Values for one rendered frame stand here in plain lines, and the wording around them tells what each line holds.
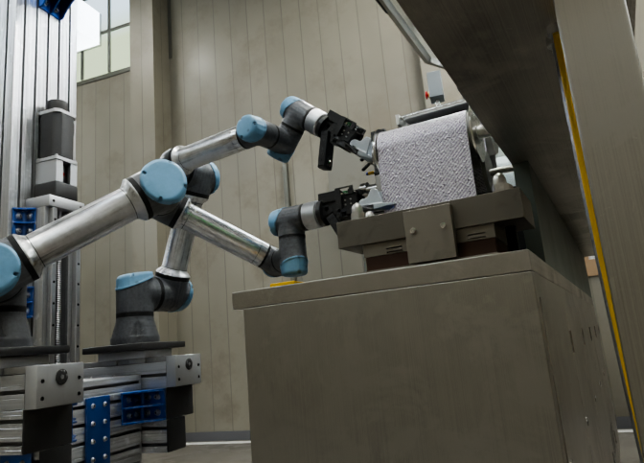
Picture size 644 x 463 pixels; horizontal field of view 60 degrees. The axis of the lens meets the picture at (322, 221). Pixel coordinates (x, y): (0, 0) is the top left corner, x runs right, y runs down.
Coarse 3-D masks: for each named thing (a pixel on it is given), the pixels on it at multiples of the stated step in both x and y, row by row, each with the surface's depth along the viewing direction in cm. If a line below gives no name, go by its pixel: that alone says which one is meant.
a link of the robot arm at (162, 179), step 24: (144, 168) 136; (168, 168) 139; (120, 192) 136; (144, 192) 136; (168, 192) 137; (72, 216) 130; (96, 216) 131; (120, 216) 134; (144, 216) 138; (0, 240) 124; (24, 240) 125; (48, 240) 126; (72, 240) 129; (96, 240) 134; (0, 264) 119; (24, 264) 122; (48, 264) 128; (0, 288) 118
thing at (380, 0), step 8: (376, 0) 200; (384, 0) 199; (384, 8) 204; (392, 16) 210; (400, 24) 214; (408, 32) 221; (408, 40) 229; (416, 48) 234; (424, 56) 240; (432, 64) 246; (440, 64) 243
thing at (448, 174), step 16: (400, 160) 143; (416, 160) 141; (432, 160) 139; (448, 160) 137; (464, 160) 135; (384, 176) 144; (400, 176) 142; (416, 176) 140; (432, 176) 138; (448, 176) 136; (464, 176) 135; (384, 192) 144; (400, 192) 142; (416, 192) 140; (432, 192) 138; (448, 192) 136; (464, 192) 134; (400, 208) 141
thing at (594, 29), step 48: (576, 0) 54; (624, 0) 52; (576, 48) 53; (624, 48) 51; (576, 96) 52; (624, 96) 50; (624, 144) 50; (624, 192) 49; (624, 240) 49; (624, 288) 48; (624, 336) 48
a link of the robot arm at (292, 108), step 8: (288, 104) 168; (296, 104) 167; (304, 104) 167; (280, 112) 171; (288, 112) 168; (296, 112) 166; (304, 112) 165; (288, 120) 167; (296, 120) 167; (304, 120) 165; (296, 128) 168; (304, 128) 167
